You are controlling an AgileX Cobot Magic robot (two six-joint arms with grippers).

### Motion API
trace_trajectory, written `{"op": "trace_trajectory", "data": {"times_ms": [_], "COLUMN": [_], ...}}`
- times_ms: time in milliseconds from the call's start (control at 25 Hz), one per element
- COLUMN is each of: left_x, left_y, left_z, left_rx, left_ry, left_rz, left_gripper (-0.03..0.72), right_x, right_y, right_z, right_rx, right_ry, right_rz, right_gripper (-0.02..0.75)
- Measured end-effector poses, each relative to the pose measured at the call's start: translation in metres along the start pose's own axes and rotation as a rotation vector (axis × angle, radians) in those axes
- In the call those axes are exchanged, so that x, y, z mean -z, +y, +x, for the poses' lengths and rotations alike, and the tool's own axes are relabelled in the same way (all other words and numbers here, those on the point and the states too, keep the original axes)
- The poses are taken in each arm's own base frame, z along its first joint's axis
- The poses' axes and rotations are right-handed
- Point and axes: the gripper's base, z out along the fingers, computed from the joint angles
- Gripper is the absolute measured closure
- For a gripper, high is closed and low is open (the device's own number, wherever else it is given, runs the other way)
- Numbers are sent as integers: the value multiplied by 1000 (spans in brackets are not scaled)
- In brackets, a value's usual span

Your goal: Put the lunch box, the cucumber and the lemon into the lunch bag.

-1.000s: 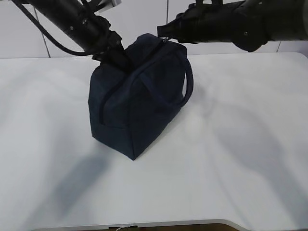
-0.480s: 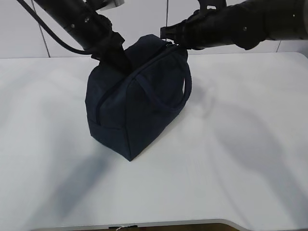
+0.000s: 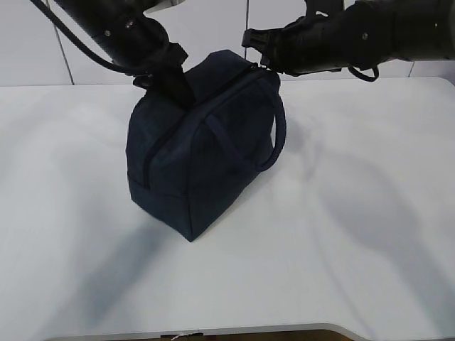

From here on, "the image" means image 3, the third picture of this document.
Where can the dark blue lunch bag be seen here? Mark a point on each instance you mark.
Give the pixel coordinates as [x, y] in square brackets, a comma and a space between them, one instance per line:
[186, 167]

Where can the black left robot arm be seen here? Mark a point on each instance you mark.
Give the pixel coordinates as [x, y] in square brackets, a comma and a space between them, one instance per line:
[88, 15]

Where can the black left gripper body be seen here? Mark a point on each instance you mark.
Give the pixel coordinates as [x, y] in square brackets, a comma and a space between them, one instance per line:
[135, 41]

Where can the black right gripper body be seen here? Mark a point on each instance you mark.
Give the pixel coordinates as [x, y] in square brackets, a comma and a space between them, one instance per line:
[300, 48]

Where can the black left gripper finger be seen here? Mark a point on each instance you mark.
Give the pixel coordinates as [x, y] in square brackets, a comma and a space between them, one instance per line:
[169, 79]

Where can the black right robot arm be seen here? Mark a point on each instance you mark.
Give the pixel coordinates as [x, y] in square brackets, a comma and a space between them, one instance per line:
[369, 33]

